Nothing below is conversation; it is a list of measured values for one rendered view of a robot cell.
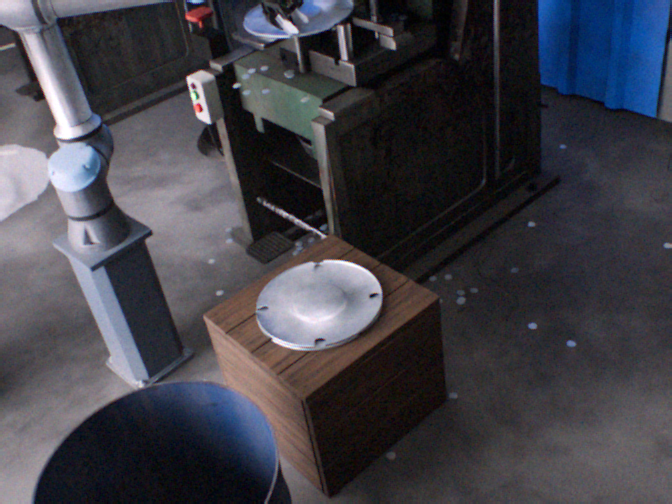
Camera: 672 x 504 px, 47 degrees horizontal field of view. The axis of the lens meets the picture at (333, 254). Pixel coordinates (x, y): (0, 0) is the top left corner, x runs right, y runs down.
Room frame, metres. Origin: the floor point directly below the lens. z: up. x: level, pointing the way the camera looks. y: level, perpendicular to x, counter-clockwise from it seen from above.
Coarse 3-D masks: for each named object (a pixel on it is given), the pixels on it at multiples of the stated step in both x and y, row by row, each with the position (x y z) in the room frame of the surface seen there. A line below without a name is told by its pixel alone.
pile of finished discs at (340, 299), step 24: (312, 264) 1.49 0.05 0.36; (336, 264) 1.47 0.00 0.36; (264, 288) 1.42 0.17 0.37; (288, 288) 1.41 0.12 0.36; (312, 288) 1.39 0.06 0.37; (336, 288) 1.38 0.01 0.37; (360, 288) 1.37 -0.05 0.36; (264, 312) 1.34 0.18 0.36; (288, 312) 1.33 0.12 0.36; (312, 312) 1.31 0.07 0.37; (336, 312) 1.30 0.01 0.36; (360, 312) 1.29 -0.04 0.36; (288, 336) 1.25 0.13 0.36; (312, 336) 1.24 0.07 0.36; (336, 336) 1.23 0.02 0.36
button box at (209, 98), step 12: (204, 72) 2.10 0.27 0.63; (204, 84) 2.04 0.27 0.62; (216, 84) 2.06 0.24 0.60; (204, 96) 2.04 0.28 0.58; (216, 96) 2.06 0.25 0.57; (204, 108) 2.05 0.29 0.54; (216, 108) 2.05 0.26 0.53; (204, 120) 2.06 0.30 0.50; (216, 120) 2.05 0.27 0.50; (216, 144) 2.11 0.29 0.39
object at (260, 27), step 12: (312, 0) 2.09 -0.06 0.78; (324, 0) 2.07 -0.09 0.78; (336, 0) 2.06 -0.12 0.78; (348, 0) 2.04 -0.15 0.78; (252, 12) 2.07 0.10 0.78; (312, 12) 1.98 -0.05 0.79; (324, 12) 1.99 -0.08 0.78; (336, 12) 1.97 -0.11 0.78; (348, 12) 1.96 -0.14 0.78; (252, 24) 1.99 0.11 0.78; (264, 24) 1.97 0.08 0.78; (312, 24) 1.92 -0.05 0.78; (324, 24) 1.91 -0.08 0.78; (264, 36) 1.89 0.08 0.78; (276, 36) 1.87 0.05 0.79; (288, 36) 1.86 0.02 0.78
